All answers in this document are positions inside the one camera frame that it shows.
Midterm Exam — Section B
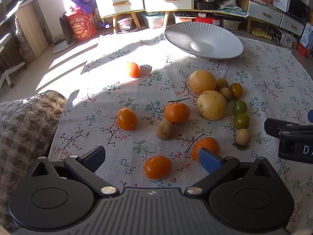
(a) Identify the pale longan with leaf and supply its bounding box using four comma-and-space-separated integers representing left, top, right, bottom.
236, 128, 251, 146

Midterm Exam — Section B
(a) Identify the orange tomato front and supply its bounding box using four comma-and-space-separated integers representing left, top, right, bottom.
143, 155, 172, 180

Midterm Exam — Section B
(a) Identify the large yellow passion fruit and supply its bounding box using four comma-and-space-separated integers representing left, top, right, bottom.
197, 90, 227, 120

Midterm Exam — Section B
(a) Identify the brown kiwi-like fruit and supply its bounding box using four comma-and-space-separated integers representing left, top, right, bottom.
156, 120, 176, 140

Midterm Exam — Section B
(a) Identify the tangerine with stem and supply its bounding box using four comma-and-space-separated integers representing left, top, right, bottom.
164, 99, 191, 124

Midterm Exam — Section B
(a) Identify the brown longan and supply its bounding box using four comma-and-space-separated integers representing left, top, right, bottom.
216, 78, 229, 91
219, 88, 232, 102

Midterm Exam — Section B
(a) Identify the amber cherry tomato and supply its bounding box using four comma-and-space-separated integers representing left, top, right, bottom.
229, 83, 243, 100

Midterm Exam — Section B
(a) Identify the large orange passion fruit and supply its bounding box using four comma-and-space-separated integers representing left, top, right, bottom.
188, 70, 216, 94

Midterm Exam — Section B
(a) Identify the sunlit orange tomato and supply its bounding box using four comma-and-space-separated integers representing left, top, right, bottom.
126, 62, 140, 78

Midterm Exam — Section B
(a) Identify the quilted grey blanket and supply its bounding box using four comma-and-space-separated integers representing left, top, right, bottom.
1, 90, 67, 231

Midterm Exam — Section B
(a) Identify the floral white tablecloth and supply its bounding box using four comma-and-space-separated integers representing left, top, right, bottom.
49, 29, 312, 231

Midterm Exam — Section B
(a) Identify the low white tv cabinet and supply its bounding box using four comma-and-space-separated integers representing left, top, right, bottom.
194, 0, 308, 36

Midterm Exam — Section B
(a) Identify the white ribbed plate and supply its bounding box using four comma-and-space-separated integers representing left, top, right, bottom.
163, 22, 244, 60

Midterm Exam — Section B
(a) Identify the black microwave oven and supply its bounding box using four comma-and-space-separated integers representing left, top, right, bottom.
286, 0, 310, 21

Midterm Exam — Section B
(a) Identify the red round drum container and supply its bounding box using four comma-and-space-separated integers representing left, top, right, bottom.
65, 9, 97, 42

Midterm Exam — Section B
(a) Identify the wooden desk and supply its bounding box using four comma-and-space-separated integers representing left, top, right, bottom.
1, 0, 48, 61

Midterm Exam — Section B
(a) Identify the red storage box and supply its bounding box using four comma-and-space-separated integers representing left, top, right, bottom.
194, 17, 220, 26

